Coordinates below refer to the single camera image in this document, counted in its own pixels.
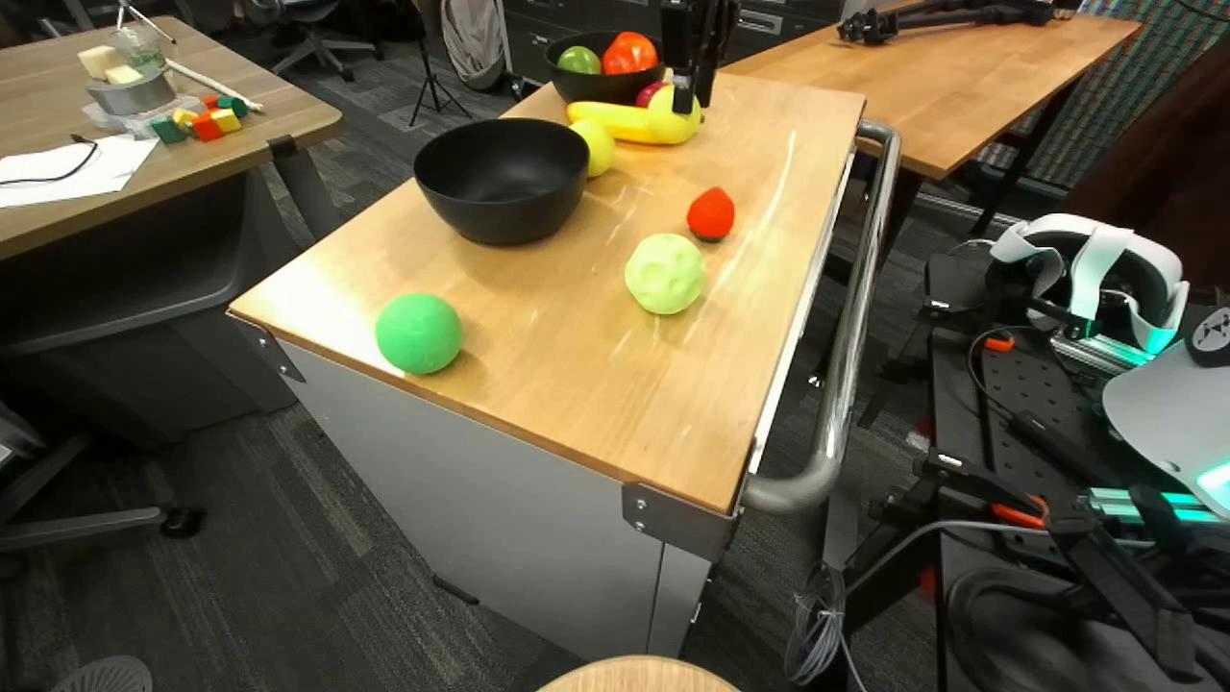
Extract metal cart handle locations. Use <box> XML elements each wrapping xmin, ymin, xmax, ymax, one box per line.
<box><xmin>744</xmin><ymin>121</ymin><xmax>900</xmax><ymax>515</ymax></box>

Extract wooden top tool cart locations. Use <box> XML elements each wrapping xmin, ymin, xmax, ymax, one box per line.
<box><xmin>232</xmin><ymin>74</ymin><xmax>867</xmax><ymax>656</ymax></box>

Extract white paper sheet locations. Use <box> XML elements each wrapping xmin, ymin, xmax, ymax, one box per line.
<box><xmin>0</xmin><ymin>135</ymin><xmax>159</xmax><ymax>207</ymax></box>

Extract white VR headset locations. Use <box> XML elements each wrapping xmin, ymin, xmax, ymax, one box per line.
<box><xmin>988</xmin><ymin>210</ymin><xmax>1188</xmax><ymax>371</ymax></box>

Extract red radish with green leaves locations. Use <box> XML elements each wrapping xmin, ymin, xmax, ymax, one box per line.
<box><xmin>635</xmin><ymin>79</ymin><xmax>668</xmax><ymax>107</ymax></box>

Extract green plastic lime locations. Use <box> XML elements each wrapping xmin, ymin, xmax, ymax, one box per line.
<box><xmin>557</xmin><ymin>47</ymin><xmax>600</xmax><ymax>74</ymax></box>

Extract clear plastic container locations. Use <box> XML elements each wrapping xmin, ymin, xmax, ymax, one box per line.
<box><xmin>76</xmin><ymin>23</ymin><xmax>179</xmax><ymax>116</ymax></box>

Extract coloured toy blocks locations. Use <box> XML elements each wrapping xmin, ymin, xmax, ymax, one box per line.
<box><xmin>152</xmin><ymin>97</ymin><xmax>249</xmax><ymax>146</ymax></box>

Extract wooden desk back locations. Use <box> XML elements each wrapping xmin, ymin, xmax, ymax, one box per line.
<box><xmin>736</xmin><ymin>14</ymin><xmax>1138</xmax><ymax>181</ymax></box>

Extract dark green smooth ball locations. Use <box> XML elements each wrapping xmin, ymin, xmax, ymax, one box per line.
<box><xmin>376</xmin><ymin>290</ymin><xmax>463</xmax><ymax>375</ymax></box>

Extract yellow green plastic lemon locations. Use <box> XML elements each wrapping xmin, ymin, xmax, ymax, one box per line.
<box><xmin>575</xmin><ymin>120</ymin><xmax>614</xmax><ymax>175</ymax></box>

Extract round wooden stool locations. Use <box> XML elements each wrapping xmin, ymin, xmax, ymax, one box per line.
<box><xmin>544</xmin><ymin>652</ymin><xmax>740</xmax><ymax>692</ymax></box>

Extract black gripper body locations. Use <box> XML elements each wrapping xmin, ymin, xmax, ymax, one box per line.
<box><xmin>659</xmin><ymin>0</ymin><xmax>744</xmax><ymax>78</ymax></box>

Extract wooden desk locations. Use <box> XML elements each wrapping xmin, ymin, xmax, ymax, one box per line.
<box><xmin>0</xmin><ymin>14</ymin><xmax>341</xmax><ymax>256</ymax></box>
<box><xmin>736</xmin><ymin>14</ymin><xmax>1138</xmax><ymax>181</ymax></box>

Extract orange red plastic pepper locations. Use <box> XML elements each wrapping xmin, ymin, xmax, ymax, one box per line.
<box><xmin>600</xmin><ymin>30</ymin><xmax>659</xmax><ymax>78</ymax></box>

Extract yellow plastic banana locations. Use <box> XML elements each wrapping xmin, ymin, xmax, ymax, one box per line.
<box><xmin>567</xmin><ymin>98</ymin><xmax>701</xmax><ymax>146</ymax></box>

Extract black bowl far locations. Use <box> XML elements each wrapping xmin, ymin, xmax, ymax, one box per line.
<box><xmin>548</xmin><ymin>30</ymin><xmax>666</xmax><ymax>103</ymax></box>

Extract red plastic strawberry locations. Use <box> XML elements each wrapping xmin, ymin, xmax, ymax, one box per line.
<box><xmin>690</xmin><ymin>183</ymin><xmax>736</xmax><ymax>243</ymax></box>

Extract light green dimpled ball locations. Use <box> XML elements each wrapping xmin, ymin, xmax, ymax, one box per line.
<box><xmin>623</xmin><ymin>235</ymin><xmax>709</xmax><ymax>315</ymax></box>

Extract black bowl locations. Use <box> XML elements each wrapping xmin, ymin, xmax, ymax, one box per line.
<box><xmin>416</xmin><ymin>120</ymin><xmax>587</xmax><ymax>245</ymax></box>
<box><xmin>548</xmin><ymin>30</ymin><xmax>666</xmax><ymax>103</ymax></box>

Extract black bowl near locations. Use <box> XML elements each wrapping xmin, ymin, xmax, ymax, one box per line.
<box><xmin>416</xmin><ymin>120</ymin><xmax>587</xmax><ymax>245</ymax></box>

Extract wooden desk left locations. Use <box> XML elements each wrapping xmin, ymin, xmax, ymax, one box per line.
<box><xmin>0</xmin><ymin>14</ymin><xmax>341</xmax><ymax>256</ymax></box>

